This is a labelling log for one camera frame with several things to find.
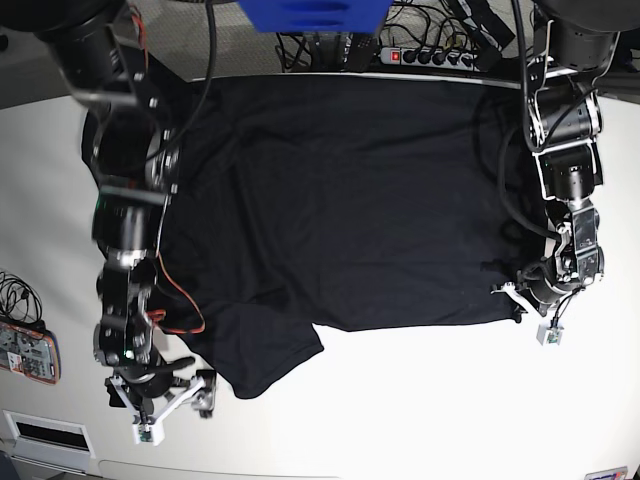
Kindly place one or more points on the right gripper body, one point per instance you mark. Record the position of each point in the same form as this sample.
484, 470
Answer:
144, 384

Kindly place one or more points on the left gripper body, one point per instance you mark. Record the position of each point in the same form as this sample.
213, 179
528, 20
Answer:
541, 289

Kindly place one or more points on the black T-shirt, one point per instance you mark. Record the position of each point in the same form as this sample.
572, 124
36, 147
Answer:
341, 201

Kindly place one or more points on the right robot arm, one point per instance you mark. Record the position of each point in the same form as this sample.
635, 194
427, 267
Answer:
141, 110

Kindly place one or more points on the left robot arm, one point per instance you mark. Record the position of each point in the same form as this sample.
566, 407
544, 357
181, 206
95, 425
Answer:
560, 125

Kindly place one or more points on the orange electronics case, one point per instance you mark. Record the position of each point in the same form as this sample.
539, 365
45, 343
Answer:
30, 353

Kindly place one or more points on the card at table edge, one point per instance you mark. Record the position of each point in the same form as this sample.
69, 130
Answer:
618, 473

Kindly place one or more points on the white power strip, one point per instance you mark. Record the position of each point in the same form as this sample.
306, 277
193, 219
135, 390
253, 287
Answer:
454, 59

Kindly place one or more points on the blue plastic bin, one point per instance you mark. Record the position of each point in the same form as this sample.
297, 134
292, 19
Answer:
287, 16

